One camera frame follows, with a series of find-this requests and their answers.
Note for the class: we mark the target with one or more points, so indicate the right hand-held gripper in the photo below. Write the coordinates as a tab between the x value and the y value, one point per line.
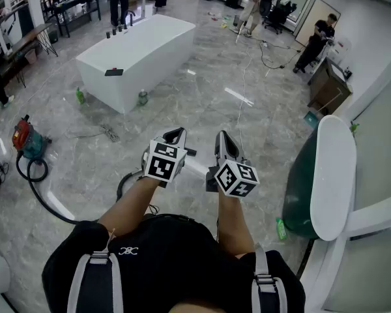
236	179

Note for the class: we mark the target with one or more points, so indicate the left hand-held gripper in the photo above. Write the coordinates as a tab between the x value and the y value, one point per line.
161	168

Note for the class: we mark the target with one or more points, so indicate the person's right forearm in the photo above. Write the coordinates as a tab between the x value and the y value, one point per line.
233	227

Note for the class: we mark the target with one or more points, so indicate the person's left forearm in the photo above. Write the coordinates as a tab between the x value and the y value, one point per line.
127	207

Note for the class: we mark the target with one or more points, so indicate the red and teal vacuum cleaner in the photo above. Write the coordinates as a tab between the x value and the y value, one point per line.
29	139

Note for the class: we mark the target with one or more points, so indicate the teal dustpan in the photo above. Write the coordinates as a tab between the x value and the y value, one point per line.
311	119

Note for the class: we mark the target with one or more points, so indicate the black phone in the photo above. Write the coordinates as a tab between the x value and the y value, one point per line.
114	72

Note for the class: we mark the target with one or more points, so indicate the green detergent bottle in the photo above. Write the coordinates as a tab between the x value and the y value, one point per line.
80	96
281	229

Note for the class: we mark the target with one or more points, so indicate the green bathtub with white rim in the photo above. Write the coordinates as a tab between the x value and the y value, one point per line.
332	174

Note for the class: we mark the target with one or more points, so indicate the brown wooden cabinet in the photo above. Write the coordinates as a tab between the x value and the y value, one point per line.
326	88

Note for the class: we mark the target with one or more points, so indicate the black bathtub faucet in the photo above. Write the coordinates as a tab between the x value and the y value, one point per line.
130	18

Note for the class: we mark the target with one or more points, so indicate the small green spray bottle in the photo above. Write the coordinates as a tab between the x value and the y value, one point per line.
354	127

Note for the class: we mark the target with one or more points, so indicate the person's black shirt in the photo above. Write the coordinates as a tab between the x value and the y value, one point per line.
169	266

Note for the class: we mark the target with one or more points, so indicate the black office chair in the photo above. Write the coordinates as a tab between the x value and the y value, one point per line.
278	13

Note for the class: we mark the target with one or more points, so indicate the black box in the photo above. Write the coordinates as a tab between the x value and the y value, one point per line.
234	0

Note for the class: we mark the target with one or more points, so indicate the pink waste bin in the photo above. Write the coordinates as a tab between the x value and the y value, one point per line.
30	57

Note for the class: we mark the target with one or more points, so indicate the black metal table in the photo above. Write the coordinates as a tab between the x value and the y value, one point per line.
75	0

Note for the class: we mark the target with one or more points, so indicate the wooden table with black legs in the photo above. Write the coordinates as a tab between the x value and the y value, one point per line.
26	38

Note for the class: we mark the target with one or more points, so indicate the white panel with wooden frame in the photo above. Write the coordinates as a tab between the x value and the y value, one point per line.
312	18

